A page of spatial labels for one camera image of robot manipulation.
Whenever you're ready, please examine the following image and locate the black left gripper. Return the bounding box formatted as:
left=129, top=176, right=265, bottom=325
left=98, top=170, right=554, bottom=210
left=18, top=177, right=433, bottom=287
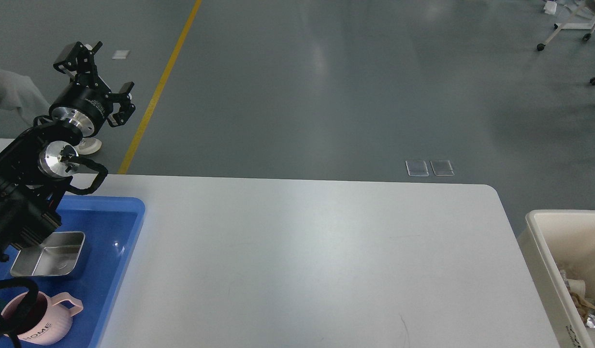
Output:
left=48, top=41, right=136, bottom=137

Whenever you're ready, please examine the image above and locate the square steel container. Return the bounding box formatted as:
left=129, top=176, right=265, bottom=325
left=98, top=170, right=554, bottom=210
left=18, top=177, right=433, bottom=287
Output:
left=10, top=231, right=90, bottom=278

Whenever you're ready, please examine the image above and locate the pink mug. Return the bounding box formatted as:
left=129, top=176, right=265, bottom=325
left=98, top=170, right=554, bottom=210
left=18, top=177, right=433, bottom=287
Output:
left=13, top=291, right=84, bottom=346

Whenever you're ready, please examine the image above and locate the brown paper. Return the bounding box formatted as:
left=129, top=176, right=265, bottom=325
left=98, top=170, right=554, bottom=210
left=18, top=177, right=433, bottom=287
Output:
left=565, top=279, right=595, bottom=317

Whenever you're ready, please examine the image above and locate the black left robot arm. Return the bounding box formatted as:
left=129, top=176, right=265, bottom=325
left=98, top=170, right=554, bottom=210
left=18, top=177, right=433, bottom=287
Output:
left=0, top=42, right=136, bottom=262

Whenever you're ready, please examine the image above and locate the person in grey trousers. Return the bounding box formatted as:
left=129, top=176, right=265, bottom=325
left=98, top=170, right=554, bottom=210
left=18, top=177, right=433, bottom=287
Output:
left=0, top=69, right=57, bottom=134

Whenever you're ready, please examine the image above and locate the blue plastic tray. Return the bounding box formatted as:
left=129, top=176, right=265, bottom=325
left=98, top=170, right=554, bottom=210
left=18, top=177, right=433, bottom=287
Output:
left=0, top=195, right=146, bottom=348

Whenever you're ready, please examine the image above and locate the white bin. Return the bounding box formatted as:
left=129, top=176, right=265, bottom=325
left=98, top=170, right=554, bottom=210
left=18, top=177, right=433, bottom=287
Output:
left=517, top=210, right=595, bottom=348

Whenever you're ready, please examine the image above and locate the white wheeled frame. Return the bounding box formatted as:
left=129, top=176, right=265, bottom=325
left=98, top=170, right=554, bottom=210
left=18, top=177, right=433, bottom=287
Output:
left=536, top=0, right=595, bottom=52

